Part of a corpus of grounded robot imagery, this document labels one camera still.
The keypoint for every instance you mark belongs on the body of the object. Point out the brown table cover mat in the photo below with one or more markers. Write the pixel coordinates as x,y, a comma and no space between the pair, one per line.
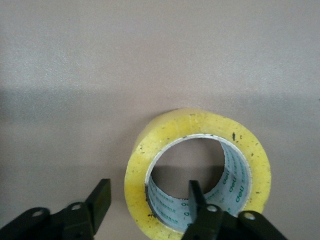
125,62

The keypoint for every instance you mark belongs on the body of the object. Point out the yellow packing tape roll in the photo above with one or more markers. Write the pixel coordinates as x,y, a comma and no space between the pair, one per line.
200,122

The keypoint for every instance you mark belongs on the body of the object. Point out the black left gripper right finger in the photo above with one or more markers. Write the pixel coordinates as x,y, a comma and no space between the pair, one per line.
212,222

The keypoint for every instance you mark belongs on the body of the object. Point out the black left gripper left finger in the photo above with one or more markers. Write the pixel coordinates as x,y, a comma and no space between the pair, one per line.
75,220

